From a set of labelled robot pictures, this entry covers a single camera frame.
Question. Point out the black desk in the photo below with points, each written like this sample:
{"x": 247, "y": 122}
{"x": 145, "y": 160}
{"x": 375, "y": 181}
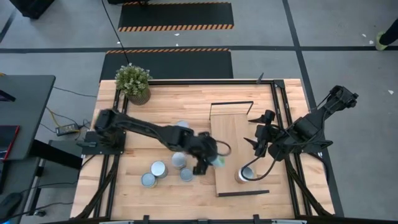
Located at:
{"x": 25, "y": 109}

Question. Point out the green plant in slatted pot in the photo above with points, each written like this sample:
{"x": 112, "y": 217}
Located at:
{"x": 133, "y": 81}

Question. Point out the black aluminium table frame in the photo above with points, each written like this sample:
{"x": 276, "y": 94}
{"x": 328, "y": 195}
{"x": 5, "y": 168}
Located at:
{"x": 217, "y": 82}

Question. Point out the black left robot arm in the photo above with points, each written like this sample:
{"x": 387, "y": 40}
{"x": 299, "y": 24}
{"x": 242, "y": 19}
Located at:
{"x": 140, "y": 127}

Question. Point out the black power adapter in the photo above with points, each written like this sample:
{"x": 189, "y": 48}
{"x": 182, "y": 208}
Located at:
{"x": 66, "y": 129}

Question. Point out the person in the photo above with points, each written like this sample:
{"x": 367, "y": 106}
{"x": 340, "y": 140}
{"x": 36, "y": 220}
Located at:
{"x": 388, "y": 37}

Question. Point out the green label tin can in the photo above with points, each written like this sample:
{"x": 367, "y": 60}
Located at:
{"x": 148, "y": 180}

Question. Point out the black hazard-striped floor mat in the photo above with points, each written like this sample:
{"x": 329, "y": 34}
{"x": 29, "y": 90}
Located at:
{"x": 171, "y": 63}
{"x": 175, "y": 14}

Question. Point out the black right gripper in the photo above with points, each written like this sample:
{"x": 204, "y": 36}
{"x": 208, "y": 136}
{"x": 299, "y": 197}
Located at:
{"x": 263, "y": 137}

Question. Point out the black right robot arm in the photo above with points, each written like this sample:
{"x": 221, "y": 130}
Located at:
{"x": 306, "y": 127}

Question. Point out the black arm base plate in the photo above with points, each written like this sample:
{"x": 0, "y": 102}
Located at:
{"x": 90, "y": 149}

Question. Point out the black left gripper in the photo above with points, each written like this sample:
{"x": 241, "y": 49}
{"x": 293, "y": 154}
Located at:
{"x": 202, "y": 146}

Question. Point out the peas label tin can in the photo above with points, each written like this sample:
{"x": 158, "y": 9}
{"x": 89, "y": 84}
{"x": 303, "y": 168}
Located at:
{"x": 159, "y": 169}

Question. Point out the red label tin can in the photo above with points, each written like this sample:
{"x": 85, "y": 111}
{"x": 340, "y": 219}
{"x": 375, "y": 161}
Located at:
{"x": 247, "y": 171}

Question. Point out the short teal tin can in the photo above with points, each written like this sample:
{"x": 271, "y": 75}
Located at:
{"x": 186, "y": 175}

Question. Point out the pineapple label tin can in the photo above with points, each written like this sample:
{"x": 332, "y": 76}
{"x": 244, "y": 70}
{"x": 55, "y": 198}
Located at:
{"x": 183, "y": 124}

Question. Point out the peaches label tin can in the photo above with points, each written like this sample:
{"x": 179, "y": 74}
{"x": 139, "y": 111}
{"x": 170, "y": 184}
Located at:
{"x": 178, "y": 160}

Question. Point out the oranges label tin can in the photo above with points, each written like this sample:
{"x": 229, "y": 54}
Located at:
{"x": 219, "y": 161}

